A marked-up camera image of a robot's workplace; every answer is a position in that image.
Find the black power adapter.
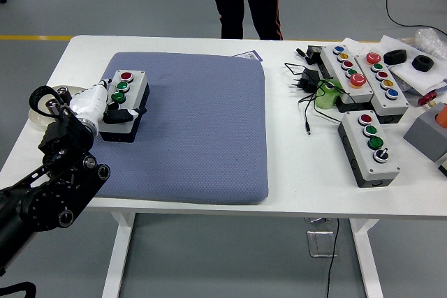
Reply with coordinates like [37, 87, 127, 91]
[288, 68, 321, 94]

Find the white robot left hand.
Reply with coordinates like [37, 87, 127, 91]
[68, 77, 147, 130]

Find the white table leg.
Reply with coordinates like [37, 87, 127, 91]
[101, 212, 137, 298]
[349, 219, 385, 298]

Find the orange cylinder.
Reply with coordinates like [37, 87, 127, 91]
[434, 103, 447, 128]

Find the red valve handle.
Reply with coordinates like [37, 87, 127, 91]
[417, 91, 439, 107]

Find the green cylinder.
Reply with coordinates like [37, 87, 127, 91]
[314, 79, 345, 110]

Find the clear plastic bag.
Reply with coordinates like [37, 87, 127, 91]
[413, 27, 447, 60]

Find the grey four-control button box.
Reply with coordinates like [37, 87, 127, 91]
[337, 110, 402, 188]
[98, 69, 150, 144]

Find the grey block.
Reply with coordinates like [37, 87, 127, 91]
[403, 102, 447, 163]

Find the grey five-button box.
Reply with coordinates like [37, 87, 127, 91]
[316, 45, 376, 114]
[354, 47, 410, 124]

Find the black adapter cord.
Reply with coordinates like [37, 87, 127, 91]
[284, 62, 346, 135]

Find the long black floor cable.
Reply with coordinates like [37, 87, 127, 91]
[340, 0, 447, 39]

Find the black foam ring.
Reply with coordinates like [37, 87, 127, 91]
[411, 54, 435, 72]
[383, 49, 408, 66]

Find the clear floor plate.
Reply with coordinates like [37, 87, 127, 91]
[306, 230, 339, 258]

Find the small black device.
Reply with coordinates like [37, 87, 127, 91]
[295, 45, 325, 65]

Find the blue-grey textured mat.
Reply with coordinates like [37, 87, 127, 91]
[75, 52, 270, 205]

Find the purple label card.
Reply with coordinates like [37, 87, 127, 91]
[232, 50, 263, 65]

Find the white paper sheet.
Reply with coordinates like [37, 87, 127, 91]
[342, 34, 447, 96]

